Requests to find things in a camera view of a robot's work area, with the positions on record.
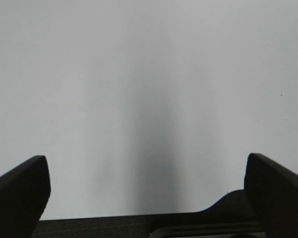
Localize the dark robot base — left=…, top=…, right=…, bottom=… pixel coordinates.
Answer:
left=149, top=190, right=267, bottom=238

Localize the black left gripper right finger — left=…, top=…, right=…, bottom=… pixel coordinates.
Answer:
left=244, top=153, right=298, bottom=238

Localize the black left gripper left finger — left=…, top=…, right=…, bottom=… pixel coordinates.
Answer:
left=0, top=155, right=51, bottom=238

